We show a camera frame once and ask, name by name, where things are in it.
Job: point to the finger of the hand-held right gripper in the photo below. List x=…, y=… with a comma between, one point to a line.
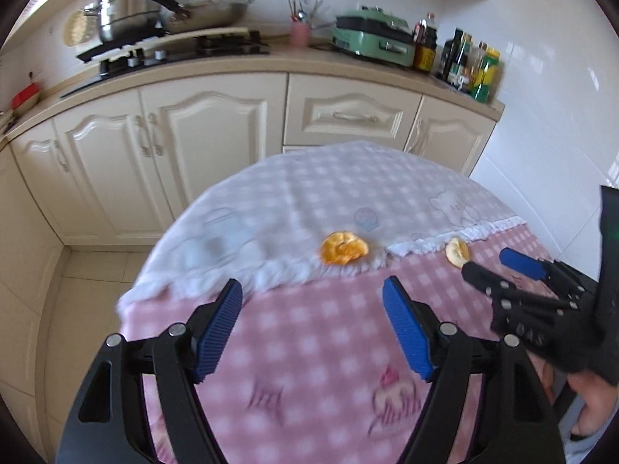
x=488, y=280
x=524, y=262

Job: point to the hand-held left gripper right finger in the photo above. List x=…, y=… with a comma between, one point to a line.
x=408, y=333

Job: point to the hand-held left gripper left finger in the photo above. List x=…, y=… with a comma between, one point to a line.
x=220, y=328

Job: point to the small orange peel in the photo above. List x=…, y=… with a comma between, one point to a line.
x=457, y=251

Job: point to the large orange peel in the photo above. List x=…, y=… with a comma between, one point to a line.
x=344, y=249

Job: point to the person's right hand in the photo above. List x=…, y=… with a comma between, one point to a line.
x=592, y=411

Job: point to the pink checked tablecloth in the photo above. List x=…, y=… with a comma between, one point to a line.
x=314, y=328

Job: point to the pink checkered tablecloth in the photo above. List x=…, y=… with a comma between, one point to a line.
x=208, y=154

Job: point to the brown sauce bottle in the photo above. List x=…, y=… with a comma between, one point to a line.
x=473, y=67

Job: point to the dark green glass bottle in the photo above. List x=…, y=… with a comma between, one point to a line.
x=454, y=60

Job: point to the dark sauce bottle yellow label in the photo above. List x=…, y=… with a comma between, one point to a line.
x=425, y=48

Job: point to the green electric cooker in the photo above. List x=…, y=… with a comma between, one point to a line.
x=375, y=36

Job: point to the beige kitchen countertop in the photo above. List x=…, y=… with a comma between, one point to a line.
x=290, y=62

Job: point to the black gas stove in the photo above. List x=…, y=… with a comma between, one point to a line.
x=193, y=51

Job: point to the red box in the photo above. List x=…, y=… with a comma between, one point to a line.
x=26, y=95

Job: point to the pink utensil holder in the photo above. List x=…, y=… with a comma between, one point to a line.
x=301, y=35

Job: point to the bunch of chopsticks and spoons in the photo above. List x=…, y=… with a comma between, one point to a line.
x=302, y=9

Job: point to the steel stockpot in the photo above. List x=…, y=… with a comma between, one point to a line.
x=128, y=9

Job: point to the round woven trivet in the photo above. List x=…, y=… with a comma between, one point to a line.
x=75, y=29

